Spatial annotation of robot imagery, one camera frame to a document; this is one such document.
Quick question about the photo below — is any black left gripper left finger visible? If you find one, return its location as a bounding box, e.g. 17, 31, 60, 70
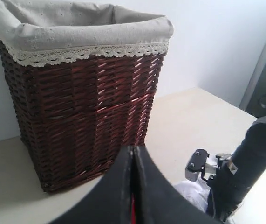
51, 146, 133, 224

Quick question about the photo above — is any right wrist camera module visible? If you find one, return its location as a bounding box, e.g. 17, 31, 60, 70
185, 148, 231, 182

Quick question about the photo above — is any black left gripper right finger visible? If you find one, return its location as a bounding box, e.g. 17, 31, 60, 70
132, 146, 220, 224

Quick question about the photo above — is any grey door frame post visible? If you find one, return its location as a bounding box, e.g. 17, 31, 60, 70
239, 42, 266, 111

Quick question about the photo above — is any dark brown wicker basket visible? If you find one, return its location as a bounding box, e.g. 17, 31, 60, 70
0, 41, 164, 193

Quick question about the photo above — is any white t-shirt red lettering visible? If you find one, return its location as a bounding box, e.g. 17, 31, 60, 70
174, 177, 210, 212

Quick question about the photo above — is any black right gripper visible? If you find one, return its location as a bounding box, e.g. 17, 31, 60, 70
206, 175, 240, 222

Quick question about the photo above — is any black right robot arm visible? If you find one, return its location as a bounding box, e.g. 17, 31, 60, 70
206, 116, 266, 222

